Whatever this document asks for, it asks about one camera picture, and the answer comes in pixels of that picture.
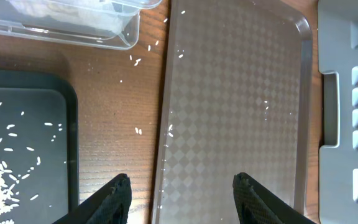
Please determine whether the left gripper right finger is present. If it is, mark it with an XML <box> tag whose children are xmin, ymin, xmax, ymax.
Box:
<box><xmin>232</xmin><ymin>172</ymin><xmax>314</xmax><ymax>224</ymax></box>

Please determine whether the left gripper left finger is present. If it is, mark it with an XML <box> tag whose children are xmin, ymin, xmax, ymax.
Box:
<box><xmin>53</xmin><ymin>174</ymin><xmax>132</xmax><ymax>224</ymax></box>

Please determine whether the white tissue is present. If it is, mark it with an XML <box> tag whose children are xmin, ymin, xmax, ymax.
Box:
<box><xmin>9</xmin><ymin>0</ymin><xmax>125</xmax><ymax>34</ymax></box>

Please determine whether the grey dishwasher rack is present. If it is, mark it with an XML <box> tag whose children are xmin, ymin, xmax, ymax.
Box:
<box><xmin>318</xmin><ymin>0</ymin><xmax>358</xmax><ymax>223</ymax></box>

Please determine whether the brown serving tray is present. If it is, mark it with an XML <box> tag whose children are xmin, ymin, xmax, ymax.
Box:
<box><xmin>152</xmin><ymin>0</ymin><xmax>313</xmax><ymax>223</ymax></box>

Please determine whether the black plastic tray bin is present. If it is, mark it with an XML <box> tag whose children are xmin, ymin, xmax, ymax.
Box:
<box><xmin>0</xmin><ymin>70</ymin><xmax>79</xmax><ymax>223</ymax></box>

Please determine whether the clear plastic bin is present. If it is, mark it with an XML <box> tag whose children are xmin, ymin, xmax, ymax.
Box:
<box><xmin>0</xmin><ymin>0</ymin><xmax>162</xmax><ymax>50</ymax></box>

